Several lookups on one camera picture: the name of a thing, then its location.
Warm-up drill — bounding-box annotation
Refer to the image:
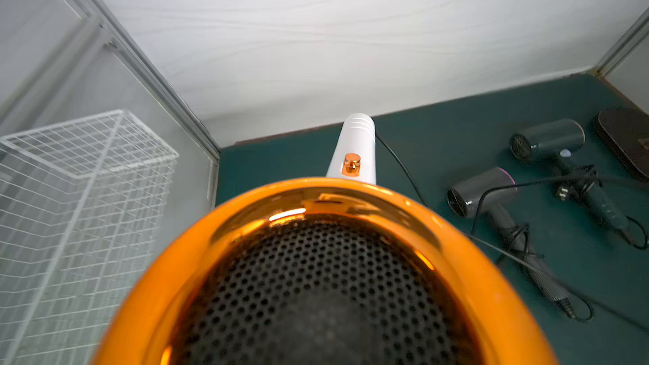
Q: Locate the white hair dryer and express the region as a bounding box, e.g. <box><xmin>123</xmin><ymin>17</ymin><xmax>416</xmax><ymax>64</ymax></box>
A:
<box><xmin>92</xmin><ymin>113</ymin><xmax>557</xmax><ymax>364</ymax></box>

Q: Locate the grey hair dryer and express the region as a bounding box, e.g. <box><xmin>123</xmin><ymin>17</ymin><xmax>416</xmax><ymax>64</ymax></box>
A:
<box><xmin>446</xmin><ymin>167</ymin><xmax>578</xmax><ymax>320</ymax></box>

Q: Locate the grey dryer black cord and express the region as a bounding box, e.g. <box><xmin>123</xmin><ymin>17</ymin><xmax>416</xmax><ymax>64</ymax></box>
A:
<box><xmin>494</xmin><ymin>222</ymin><xmax>594</xmax><ymax>324</ymax></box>

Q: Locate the green hair dryer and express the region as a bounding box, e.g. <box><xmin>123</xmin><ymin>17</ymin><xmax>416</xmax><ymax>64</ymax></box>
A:
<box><xmin>509</xmin><ymin>118</ymin><xmax>648</xmax><ymax>250</ymax></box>

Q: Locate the green dryer black cord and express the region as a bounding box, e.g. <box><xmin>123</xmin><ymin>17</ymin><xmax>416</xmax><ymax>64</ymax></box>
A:
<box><xmin>554</xmin><ymin>164</ymin><xmax>649</xmax><ymax>252</ymax></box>

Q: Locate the green table mat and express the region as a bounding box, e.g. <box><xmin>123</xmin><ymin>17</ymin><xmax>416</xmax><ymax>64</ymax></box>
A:
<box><xmin>215</xmin><ymin>73</ymin><xmax>649</xmax><ymax>365</ymax></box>

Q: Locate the black ornate jewelry stand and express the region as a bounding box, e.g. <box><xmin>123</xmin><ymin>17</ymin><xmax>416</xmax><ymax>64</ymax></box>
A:
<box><xmin>593</xmin><ymin>108</ymin><xmax>648</xmax><ymax>182</ymax></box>

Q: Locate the white wire basket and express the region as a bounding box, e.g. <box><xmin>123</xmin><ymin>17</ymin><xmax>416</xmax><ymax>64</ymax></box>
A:
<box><xmin>1</xmin><ymin>110</ymin><xmax>178</xmax><ymax>364</ymax></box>

